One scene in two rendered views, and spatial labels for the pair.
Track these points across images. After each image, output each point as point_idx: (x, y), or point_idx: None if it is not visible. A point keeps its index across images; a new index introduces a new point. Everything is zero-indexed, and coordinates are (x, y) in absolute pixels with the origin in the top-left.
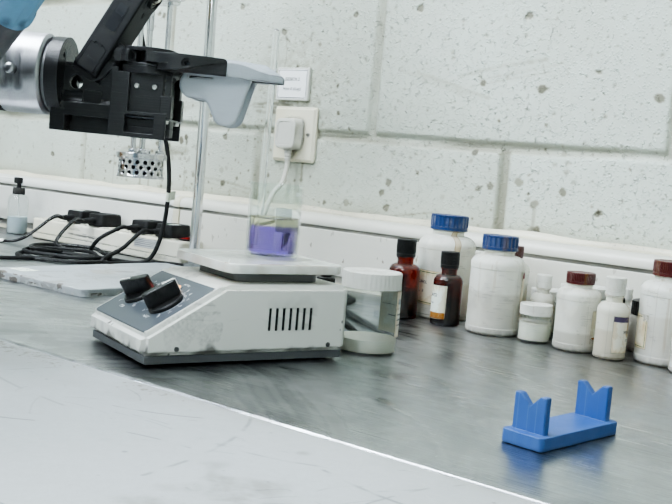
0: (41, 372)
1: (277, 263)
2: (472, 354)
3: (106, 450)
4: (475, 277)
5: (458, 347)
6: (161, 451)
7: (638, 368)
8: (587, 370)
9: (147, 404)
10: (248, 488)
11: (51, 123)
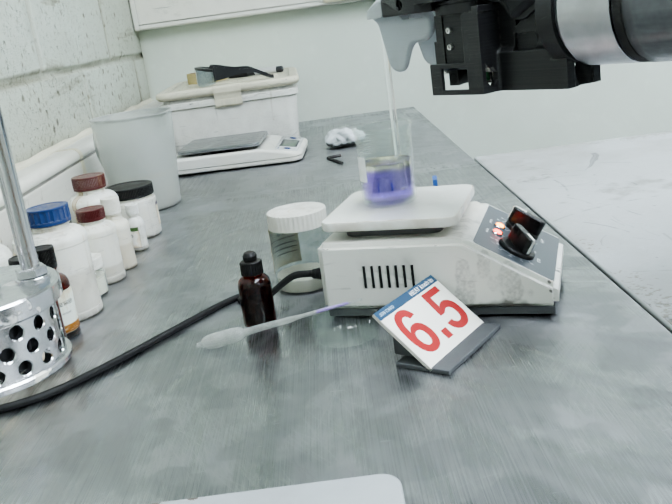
0: (655, 265)
1: (419, 188)
2: (224, 276)
3: (663, 206)
4: (82, 254)
5: (202, 287)
6: (634, 205)
7: (152, 254)
8: (201, 253)
9: (605, 232)
10: (616, 190)
11: (597, 73)
